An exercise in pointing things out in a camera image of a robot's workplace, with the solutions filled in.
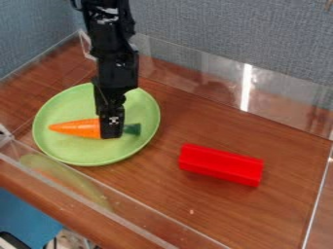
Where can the green plastic plate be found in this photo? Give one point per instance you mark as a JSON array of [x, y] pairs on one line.
[[74, 104]]

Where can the clear acrylic enclosure wall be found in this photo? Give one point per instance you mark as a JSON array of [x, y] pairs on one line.
[[142, 203]]

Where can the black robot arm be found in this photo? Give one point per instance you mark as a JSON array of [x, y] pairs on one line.
[[110, 29]]

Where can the red rectangular block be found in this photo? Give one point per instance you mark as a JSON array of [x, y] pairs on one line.
[[220, 164]]

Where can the orange toy carrot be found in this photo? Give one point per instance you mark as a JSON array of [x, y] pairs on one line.
[[88, 128]]

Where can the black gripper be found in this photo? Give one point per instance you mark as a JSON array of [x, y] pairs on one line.
[[116, 79]]

